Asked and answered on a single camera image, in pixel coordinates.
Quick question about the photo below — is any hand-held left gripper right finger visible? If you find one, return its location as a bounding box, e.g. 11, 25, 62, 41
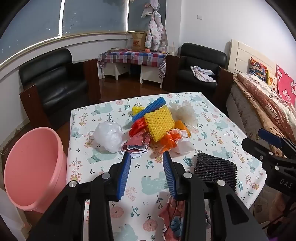
162, 152, 270, 241

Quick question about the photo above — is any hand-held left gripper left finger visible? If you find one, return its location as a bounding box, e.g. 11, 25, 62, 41
27, 152, 132, 241

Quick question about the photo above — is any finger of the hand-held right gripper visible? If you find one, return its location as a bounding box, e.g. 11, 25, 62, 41
241, 137, 296, 193
257, 128, 296, 153

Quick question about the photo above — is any red printed paper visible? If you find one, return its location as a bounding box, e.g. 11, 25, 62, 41
120, 132, 152, 159

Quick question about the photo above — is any pink plastic bucket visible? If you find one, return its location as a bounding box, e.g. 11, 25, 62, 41
3, 127, 67, 212

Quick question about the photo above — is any crumpled white paper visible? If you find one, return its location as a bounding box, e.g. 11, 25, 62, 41
169, 129, 195, 154

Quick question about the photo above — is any brown dotted blanket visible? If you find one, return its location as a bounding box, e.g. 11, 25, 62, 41
236, 73, 296, 158

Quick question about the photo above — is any white plastic bag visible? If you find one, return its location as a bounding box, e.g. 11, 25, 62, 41
93, 122, 125, 153

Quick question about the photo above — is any red floral printed wrapper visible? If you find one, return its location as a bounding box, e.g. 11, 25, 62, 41
158, 197, 208, 241

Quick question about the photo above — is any black foam net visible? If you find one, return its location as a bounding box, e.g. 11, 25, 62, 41
193, 152, 238, 192

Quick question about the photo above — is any floral bear print tablecloth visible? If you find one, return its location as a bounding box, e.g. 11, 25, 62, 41
67, 92, 267, 241

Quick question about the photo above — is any orange peel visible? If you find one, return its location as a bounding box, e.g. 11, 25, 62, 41
174, 120, 192, 137

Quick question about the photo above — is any red foam net sleeve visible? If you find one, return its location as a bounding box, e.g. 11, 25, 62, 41
128, 117, 148, 137

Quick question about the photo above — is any yellow printed pillow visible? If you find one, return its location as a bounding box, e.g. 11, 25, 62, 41
267, 72, 278, 91

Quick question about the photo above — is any wide yellow foam net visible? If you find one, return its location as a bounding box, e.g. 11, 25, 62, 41
143, 105, 175, 142

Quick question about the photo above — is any white foam net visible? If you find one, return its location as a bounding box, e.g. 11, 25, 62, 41
170, 101, 197, 127

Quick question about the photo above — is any colourful printed pillow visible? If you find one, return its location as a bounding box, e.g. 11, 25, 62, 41
248, 57, 268, 82

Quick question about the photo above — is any yellow foam net sleeve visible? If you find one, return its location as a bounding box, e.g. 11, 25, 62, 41
132, 105, 145, 116

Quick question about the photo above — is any blue foam net sleeve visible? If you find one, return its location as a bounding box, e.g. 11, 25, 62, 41
131, 97, 166, 122

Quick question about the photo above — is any cream bed headboard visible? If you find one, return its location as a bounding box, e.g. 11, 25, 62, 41
228, 39, 278, 75

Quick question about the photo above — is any patterned white cloth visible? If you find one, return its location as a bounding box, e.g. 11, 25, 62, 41
190, 66, 216, 82

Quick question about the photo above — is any black leather armchair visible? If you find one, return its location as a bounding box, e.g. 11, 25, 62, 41
163, 42, 234, 112
18, 48, 101, 130

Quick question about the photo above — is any checkered tablecloth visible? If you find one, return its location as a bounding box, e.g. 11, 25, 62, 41
97, 50, 167, 80

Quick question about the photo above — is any brown paper bag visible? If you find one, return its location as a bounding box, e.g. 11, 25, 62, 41
132, 32, 147, 51

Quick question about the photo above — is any child's patterned puffer jacket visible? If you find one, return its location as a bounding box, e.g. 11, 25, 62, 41
144, 10, 168, 52

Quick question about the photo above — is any large bay window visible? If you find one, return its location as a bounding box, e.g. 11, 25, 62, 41
0, 0, 167, 67

